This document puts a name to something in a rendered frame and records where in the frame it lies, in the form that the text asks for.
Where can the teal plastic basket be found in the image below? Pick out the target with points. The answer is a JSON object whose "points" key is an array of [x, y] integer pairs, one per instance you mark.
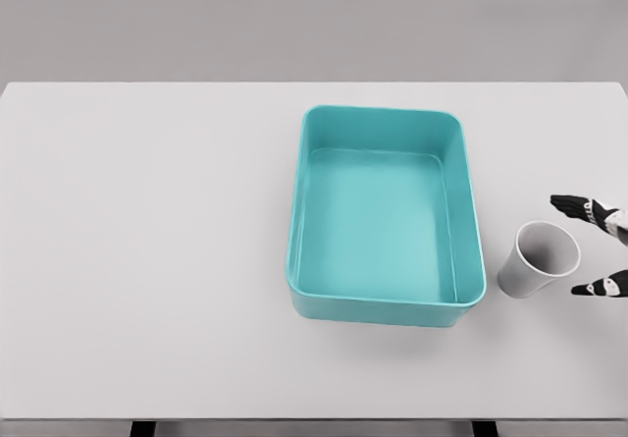
{"points": [[382, 221]]}

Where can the white paper cup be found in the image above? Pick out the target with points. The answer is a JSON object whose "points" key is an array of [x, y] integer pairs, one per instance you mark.
{"points": [[535, 260]]}

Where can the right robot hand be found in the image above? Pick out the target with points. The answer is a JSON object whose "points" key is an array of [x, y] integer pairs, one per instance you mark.
{"points": [[608, 219]]}

